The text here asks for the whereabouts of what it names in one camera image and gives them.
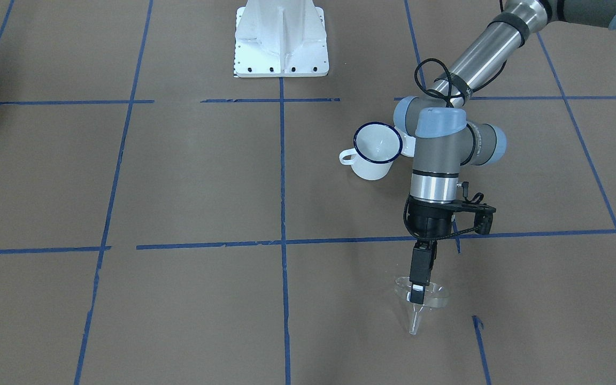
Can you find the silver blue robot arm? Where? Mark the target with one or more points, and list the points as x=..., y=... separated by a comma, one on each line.
x=445, y=140

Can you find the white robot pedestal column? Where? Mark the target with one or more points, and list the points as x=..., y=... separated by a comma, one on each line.
x=280, y=38

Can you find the white enamel mug blue rim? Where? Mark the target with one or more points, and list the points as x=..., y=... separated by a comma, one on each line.
x=375, y=147

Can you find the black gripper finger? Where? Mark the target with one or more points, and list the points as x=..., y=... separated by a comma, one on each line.
x=424, y=254

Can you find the brown paper table cover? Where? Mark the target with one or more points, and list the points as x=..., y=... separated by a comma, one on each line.
x=163, y=222

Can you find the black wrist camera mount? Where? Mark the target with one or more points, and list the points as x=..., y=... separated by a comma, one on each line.
x=483, y=213

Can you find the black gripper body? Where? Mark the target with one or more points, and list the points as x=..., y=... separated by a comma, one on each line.
x=429, y=220

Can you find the clear glass funnel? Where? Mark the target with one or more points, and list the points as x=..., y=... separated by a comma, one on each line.
x=436, y=297

